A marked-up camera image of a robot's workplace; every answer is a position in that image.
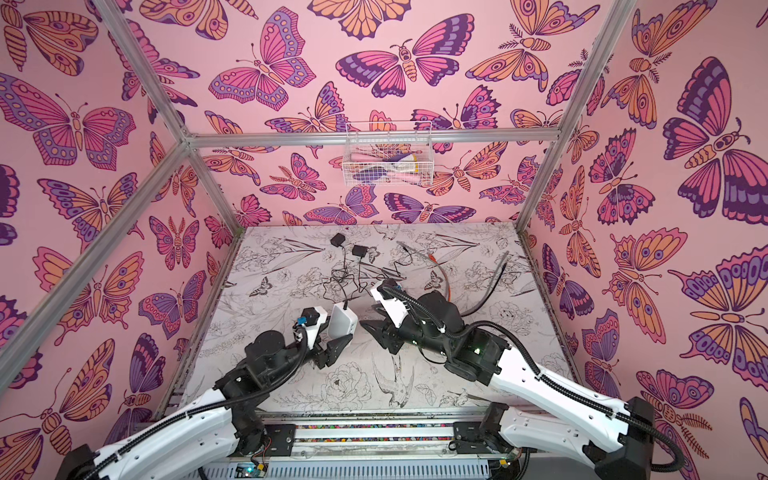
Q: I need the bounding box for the wire basket on wall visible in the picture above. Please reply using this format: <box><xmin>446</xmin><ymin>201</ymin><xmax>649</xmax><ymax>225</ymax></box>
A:
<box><xmin>340</xmin><ymin>120</ymin><xmax>435</xmax><ymax>188</ymax></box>

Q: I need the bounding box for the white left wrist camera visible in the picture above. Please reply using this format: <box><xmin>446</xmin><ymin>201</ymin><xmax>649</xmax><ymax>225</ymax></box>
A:
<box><xmin>296</xmin><ymin>306</ymin><xmax>329</xmax><ymax>349</ymax></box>

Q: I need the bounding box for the black ethernet cable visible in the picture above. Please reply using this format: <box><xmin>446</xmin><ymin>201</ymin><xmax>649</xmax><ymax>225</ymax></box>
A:
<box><xmin>460</xmin><ymin>257</ymin><xmax>510</xmax><ymax>318</ymax></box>

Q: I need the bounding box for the black power adapter cable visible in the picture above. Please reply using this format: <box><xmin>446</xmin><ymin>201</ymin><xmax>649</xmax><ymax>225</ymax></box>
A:
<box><xmin>323</xmin><ymin>245</ymin><xmax>367</xmax><ymax>310</ymax></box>

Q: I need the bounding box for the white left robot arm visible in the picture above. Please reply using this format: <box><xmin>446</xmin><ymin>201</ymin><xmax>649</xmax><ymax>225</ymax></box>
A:
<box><xmin>56</xmin><ymin>325</ymin><xmax>353</xmax><ymax>479</ymax></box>

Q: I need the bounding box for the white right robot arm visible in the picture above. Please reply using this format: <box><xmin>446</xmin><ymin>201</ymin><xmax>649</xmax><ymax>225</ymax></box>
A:
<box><xmin>362</xmin><ymin>284</ymin><xmax>685</xmax><ymax>479</ymax></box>

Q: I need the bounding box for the black power adapter left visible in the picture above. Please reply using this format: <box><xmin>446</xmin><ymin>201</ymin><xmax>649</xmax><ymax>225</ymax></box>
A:
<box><xmin>330</xmin><ymin>233</ymin><xmax>346</xmax><ymax>248</ymax></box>

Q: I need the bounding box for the white network switch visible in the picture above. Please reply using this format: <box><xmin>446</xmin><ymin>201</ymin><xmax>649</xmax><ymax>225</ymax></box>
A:
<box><xmin>327</xmin><ymin>302</ymin><xmax>359</xmax><ymax>340</ymax></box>

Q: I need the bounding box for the red ethernet cable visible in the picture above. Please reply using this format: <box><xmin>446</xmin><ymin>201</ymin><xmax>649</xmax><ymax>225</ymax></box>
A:
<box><xmin>422</xmin><ymin>254</ymin><xmax>451</xmax><ymax>295</ymax></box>

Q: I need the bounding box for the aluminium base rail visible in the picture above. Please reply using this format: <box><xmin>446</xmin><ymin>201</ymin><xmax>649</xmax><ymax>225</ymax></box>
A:
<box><xmin>246</xmin><ymin>413</ymin><xmax>536</xmax><ymax>479</ymax></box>

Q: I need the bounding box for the grey slotted cable duct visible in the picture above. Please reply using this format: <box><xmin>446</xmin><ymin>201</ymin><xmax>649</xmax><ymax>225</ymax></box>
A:
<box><xmin>203</xmin><ymin>459</ymin><xmax>492</xmax><ymax>479</ymax></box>

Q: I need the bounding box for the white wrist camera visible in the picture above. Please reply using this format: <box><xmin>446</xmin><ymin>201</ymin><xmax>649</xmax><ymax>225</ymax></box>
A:
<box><xmin>369</xmin><ymin>279</ymin><xmax>408</xmax><ymax>329</ymax></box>
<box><xmin>296</xmin><ymin>306</ymin><xmax>329</xmax><ymax>349</ymax></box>

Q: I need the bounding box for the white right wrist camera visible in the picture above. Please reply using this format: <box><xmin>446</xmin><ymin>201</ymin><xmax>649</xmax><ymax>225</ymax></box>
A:
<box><xmin>369</xmin><ymin>279</ymin><xmax>408</xmax><ymax>329</ymax></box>

